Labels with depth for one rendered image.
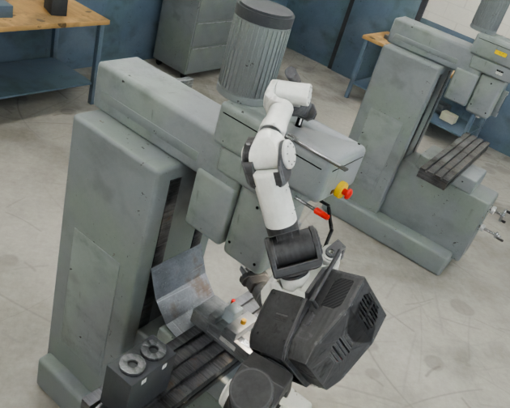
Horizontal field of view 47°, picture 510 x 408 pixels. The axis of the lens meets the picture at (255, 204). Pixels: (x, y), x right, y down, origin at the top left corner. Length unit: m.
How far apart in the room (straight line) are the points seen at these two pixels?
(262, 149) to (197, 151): 0.69
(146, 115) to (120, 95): 0.16
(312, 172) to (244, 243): 0.46
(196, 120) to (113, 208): 0.54
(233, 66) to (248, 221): 0.55
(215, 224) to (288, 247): 0.65
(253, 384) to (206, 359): 0.92
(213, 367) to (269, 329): 0.75
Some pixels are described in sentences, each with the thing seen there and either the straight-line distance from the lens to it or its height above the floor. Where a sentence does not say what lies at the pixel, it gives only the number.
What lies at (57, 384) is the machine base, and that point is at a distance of 3.25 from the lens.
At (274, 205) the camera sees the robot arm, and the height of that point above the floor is 1.88.
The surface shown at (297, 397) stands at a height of 0.71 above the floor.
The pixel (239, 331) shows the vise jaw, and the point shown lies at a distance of 2.43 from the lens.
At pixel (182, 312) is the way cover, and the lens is 2.67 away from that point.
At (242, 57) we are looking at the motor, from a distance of 2.03.
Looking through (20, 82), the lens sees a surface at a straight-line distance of 6.01.
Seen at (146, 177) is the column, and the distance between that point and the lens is 2.26.
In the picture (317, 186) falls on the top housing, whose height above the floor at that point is 1.80.
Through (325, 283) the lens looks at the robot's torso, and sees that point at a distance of 1.72.
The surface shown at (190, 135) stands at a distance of 2.22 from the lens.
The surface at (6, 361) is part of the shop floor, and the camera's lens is 3.56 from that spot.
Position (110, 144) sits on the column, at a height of 1.54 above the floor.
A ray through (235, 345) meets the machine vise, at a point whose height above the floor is 0.97.
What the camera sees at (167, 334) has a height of 0.82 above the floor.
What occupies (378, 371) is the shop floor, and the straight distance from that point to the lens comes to 4.09.
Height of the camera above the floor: 2.67
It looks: 31 degrees down
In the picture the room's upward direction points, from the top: 17 degrees clockwise
